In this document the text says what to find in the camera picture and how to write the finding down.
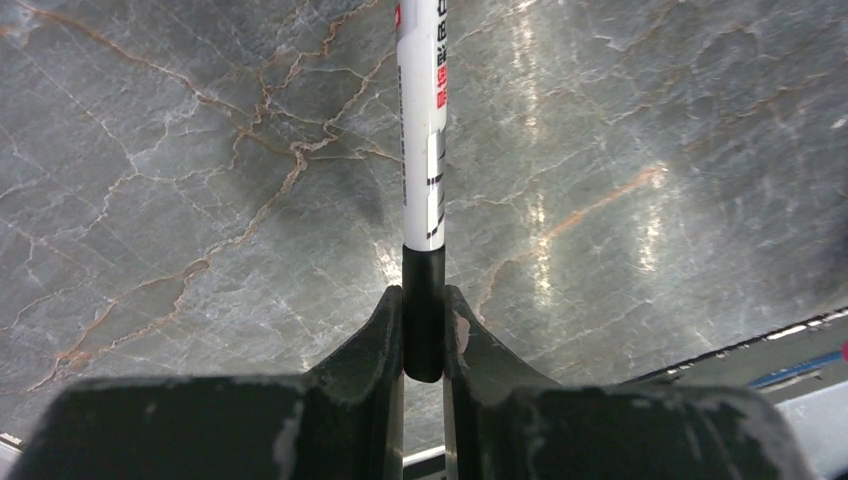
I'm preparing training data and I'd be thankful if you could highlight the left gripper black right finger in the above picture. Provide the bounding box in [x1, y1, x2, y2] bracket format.
[444, 286, 814, 479]

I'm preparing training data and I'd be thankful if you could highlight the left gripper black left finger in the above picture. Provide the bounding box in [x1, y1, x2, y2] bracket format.
[10, 286, 403, 479]

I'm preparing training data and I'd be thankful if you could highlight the black marker cap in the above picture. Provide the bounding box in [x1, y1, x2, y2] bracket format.
[402, 246, 446, 383]

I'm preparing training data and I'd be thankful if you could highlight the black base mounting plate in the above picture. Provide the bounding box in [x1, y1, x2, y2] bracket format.
[626, 307, 847, 403]

